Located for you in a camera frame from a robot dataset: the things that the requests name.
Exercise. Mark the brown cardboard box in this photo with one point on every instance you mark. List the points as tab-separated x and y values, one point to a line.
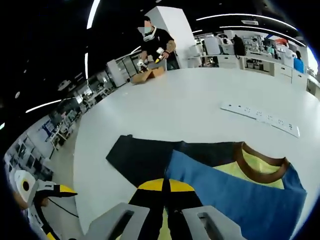
145	77

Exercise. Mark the ceiling light strips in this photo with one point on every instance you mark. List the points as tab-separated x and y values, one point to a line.
93	11

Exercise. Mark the yellow blue grey garment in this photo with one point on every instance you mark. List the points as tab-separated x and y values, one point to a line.
237	200

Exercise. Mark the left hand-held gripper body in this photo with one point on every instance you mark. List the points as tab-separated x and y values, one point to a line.
26	183

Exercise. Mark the row of white cabinets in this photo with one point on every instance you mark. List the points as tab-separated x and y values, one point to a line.
282	70

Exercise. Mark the white power socket strip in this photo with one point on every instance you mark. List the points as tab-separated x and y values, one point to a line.
260	117

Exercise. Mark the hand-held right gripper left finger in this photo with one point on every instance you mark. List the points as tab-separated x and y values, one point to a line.
143	200

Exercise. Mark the person's left hand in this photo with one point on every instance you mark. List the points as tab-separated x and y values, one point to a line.
19	203

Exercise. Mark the white square pillar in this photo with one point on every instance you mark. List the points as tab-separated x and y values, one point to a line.
180	32

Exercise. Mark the black backpack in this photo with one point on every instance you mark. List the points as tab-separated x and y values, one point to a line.
239	46

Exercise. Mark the blue water jug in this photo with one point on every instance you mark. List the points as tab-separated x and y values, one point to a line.
299	65

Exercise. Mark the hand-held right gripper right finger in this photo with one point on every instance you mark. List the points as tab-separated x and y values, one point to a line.
185	200

